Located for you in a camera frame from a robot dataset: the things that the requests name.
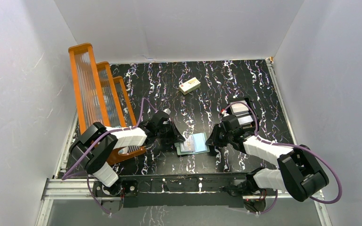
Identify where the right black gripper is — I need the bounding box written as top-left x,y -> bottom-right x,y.
205,124 -> 233,147

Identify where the silver credit card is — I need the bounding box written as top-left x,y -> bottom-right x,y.
180,135 -> 196,153
230,103 -> 254,126

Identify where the mint green card holder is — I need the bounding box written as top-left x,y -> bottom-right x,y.
174,132 -> 210,156

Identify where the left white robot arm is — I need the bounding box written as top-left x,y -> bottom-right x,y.
69,111 -> 186,196

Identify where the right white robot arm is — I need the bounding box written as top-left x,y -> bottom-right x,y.
206,115 -> 329,202

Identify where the silver credit card in tray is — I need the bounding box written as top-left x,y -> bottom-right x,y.
230,103 -> 254,126

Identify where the black card tray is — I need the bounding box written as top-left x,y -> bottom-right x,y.
226,96 -> 258,132

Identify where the small cream cardboard box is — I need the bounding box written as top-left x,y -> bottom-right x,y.
179,77 -> 201,95

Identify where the orange acrylic file rack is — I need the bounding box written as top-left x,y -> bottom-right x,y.
68,43 -> 147,166

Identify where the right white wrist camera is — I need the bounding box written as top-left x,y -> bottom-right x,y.
220,109 -> 229,118

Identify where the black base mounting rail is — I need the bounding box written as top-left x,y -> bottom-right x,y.
92,173 -> 275,212

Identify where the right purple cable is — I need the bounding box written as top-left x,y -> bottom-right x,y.
223,101 -> 343,214

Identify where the purple cable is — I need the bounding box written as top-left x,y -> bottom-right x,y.
223,101 -> 343,214
61,97 -> 158,216

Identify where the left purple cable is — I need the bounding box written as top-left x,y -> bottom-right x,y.
61,97 -> 158,216

